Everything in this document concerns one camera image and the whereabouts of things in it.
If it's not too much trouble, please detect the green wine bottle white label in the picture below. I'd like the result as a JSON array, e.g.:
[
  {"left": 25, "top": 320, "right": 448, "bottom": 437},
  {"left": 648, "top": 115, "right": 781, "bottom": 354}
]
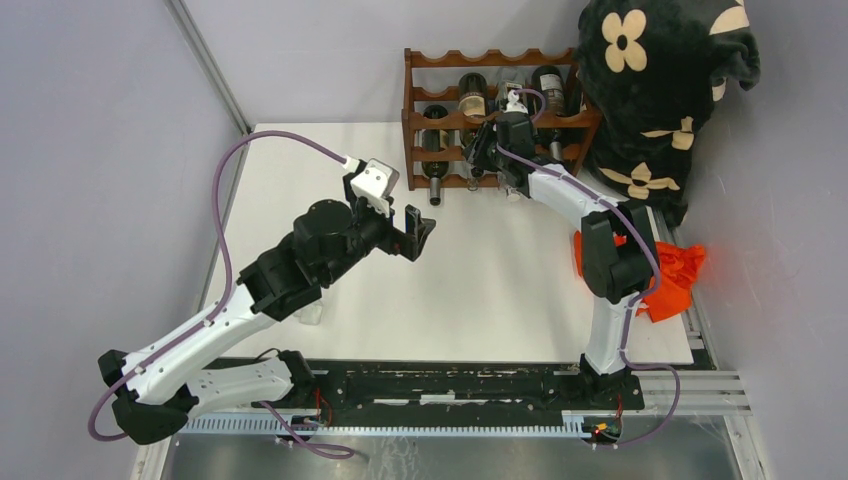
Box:
[{"left": 534, "top": 127, "right": 572, "bottom": 163}]

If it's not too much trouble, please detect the brown wooden wine rack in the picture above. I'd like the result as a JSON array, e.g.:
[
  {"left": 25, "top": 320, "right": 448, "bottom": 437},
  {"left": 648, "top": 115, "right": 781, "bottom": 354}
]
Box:
[{"left": 401, "top": 48, "right": 603, "bottom": 191}]

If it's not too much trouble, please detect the blue square bottle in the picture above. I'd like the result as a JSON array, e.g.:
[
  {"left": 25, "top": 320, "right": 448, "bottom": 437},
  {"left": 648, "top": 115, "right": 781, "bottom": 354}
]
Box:
[{"left": 497, "top": 169, "right": 530, "bottom": 202}]

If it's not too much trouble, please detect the black mounting rail base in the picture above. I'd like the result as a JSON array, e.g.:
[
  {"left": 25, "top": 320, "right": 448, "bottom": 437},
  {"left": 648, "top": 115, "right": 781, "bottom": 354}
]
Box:
[{"left": 188, "top": 356, "right": 644, "bottom": 439}]

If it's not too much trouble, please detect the clear bottle black cap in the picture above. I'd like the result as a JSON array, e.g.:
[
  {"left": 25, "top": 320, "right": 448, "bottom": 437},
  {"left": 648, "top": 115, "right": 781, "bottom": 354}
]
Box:
[{"left": 494, "top": 66, "right": 527, "bottom": 110}]

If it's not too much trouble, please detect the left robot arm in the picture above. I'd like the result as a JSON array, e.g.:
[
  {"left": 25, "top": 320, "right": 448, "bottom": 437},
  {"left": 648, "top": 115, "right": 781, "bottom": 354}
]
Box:
[{"left": 98, "top": 199, "right": 436, "bottom": 445}]

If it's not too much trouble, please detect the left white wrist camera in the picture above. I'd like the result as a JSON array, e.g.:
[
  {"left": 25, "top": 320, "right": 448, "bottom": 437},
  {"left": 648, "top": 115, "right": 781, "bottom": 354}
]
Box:
[{"left": 343, "top": 156, "right": 400, "bottom": 218}]

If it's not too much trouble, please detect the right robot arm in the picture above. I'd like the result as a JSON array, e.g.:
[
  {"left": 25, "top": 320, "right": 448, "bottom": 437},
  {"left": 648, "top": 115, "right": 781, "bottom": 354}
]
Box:
[{"left": 463, "top": 112, "right": 660, "bottom": 408}]

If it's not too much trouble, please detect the green wine bottle front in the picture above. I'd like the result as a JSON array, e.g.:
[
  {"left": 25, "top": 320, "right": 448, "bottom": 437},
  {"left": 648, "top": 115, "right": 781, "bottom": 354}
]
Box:
[{"left": 421, "top": 104, "right": 453, "bottom": 207}]

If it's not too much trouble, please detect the black floral blanket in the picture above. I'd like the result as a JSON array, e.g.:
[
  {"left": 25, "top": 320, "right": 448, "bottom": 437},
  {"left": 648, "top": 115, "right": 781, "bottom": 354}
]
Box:
[{"left": 575, "top": 0, "right": 761, "bottom": 228}]

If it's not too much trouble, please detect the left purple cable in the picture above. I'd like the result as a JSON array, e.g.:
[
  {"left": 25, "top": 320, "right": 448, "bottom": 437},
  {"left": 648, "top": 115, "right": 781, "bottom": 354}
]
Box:
[{"left": 87, "top": 130, "right": 356, "bottom": 461}]

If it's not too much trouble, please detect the small clear glass bottle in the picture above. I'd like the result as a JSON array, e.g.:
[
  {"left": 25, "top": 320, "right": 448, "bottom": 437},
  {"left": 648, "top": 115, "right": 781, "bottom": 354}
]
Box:
[{"left": 466, "top": 165, "right": 485, "bottom": 192}]

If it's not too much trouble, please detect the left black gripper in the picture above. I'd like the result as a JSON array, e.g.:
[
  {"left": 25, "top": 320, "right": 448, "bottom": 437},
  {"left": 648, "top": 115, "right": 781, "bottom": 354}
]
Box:
[{"left": 322, "top": 174, "right": 435, "bottom": 285}]

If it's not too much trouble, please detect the orange cloth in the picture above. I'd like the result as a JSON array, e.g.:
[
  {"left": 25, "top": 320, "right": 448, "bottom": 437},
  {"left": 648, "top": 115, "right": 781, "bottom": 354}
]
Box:
[{"left": 573, "top": 231, "right": 708, "bottom": 324}]

